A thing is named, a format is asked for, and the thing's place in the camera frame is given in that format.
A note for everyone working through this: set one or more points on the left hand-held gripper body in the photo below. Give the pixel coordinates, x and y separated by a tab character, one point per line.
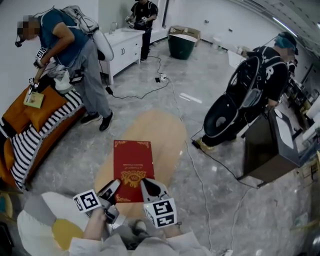
87	201

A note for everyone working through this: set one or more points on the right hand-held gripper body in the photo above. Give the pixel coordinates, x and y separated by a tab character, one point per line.
161	212

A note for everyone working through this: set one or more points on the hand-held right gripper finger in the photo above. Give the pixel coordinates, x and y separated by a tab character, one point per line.
144	193
158	191

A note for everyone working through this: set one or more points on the red book with gold print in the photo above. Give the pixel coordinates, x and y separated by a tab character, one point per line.
133	162

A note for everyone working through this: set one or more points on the white flower-shaped beanbag chair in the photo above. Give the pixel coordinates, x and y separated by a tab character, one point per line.
30	232

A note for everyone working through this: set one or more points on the person's left forearm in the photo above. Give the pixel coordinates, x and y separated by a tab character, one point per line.
95	225

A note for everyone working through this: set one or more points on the person's right forearm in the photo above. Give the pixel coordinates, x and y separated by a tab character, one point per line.
172	230

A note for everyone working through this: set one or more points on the wooden coffee table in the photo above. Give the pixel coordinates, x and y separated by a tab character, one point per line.
160	140

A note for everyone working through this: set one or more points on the orange sofa with striped throw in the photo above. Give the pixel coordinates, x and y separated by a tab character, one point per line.
22	150

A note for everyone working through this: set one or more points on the person's right shoe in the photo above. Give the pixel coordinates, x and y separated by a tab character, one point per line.
140	225

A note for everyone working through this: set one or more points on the person's grey trousers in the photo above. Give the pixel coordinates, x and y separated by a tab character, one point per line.
130	235

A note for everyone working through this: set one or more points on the dark vanity cabinet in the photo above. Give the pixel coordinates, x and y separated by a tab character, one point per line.
262	155

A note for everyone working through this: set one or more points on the orange cushion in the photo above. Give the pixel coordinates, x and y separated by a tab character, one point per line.
15	115

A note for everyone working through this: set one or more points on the white round basket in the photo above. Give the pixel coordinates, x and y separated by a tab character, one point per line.
63	83

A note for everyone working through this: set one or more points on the grey crumpled cloth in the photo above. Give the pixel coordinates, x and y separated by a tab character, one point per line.
56	68

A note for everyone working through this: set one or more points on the white dresser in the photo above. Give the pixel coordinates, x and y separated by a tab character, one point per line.
125	50

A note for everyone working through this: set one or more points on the dark green tub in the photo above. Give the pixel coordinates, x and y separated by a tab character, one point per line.
181	47

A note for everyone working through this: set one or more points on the white low table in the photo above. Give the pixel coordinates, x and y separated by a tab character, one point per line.
236	58

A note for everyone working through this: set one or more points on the white bucket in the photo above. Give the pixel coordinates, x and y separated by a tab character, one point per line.
217	42

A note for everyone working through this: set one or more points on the cardboard box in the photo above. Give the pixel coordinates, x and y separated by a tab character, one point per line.
185	31

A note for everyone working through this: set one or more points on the ceiling strip light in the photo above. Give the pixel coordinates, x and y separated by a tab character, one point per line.
279	23

